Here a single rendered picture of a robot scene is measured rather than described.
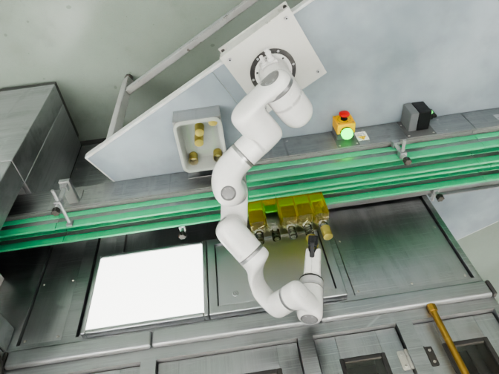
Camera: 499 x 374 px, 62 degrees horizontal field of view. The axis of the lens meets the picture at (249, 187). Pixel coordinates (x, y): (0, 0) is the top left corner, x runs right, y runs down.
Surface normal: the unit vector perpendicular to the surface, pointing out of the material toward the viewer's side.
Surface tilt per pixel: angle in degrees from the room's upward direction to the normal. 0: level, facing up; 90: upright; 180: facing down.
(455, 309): 90
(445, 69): 0
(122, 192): 90
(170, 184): 90
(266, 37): 4
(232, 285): 90
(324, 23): 0
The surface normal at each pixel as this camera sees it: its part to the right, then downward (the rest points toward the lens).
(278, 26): 0.17, 0.60
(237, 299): -0.10, -0.76
